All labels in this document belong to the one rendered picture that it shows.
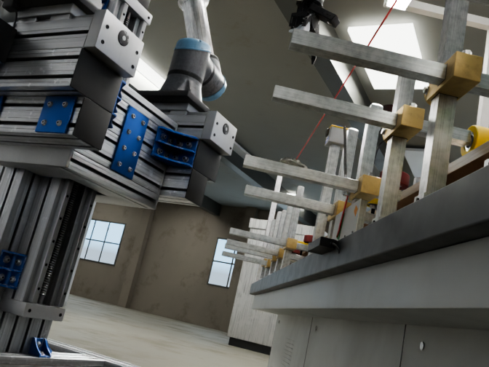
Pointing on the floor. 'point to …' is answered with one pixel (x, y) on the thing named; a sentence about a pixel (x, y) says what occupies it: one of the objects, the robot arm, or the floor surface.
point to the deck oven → (242, 338)
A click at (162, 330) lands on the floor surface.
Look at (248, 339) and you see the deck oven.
